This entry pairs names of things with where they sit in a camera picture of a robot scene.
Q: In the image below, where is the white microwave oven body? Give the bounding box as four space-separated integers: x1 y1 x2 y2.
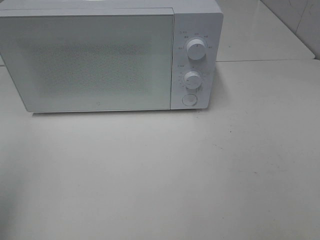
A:
0 0 224 110

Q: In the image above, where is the lower white timer knob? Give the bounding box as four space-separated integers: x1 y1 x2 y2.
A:
182 71 203 90

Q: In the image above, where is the white microwave door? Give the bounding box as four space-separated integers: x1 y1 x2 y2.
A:
0 15 174 113

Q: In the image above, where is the upper white control knob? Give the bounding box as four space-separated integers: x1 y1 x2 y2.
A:
185 37 207 61

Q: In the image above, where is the round door release button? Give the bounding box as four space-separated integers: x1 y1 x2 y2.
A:
182 94 198 107

